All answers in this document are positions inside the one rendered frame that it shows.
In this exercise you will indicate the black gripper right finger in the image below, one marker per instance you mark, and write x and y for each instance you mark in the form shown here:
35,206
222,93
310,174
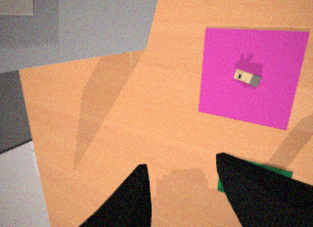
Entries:
261,197

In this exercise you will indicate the magenta square mat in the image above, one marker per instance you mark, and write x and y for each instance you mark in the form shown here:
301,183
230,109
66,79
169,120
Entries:
275,55

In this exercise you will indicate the grey flat panel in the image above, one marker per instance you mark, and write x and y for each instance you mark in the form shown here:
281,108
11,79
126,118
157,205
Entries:
36,33

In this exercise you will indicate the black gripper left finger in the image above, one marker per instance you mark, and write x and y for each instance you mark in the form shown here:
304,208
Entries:
130,205

